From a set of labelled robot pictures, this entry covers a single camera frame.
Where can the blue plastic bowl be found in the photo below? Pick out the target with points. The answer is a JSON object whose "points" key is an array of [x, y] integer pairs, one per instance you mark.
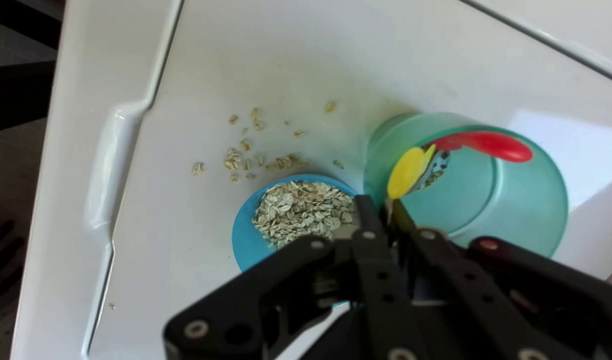
{"points": [[242, 232]]}

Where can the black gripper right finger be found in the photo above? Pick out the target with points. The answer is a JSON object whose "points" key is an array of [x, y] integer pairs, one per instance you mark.
{"points": [[493, 292]]}

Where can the white washing machine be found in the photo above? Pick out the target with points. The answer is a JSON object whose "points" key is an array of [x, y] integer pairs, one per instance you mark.
{"points": [[287, 67]]}

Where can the translucent green plastic cup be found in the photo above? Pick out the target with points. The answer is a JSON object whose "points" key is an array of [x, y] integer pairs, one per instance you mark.
{"points": [[513, 201]]}

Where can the scattered oat flakes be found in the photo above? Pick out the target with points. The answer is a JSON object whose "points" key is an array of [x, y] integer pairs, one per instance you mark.
{"points": [[242, 157]]}

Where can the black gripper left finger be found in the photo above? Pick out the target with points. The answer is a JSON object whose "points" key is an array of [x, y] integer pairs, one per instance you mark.
{"points": [[378, 280]]}

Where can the heap of oat flakes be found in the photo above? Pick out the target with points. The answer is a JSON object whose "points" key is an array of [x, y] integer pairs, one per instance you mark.
{"points": [[298, 211]]}

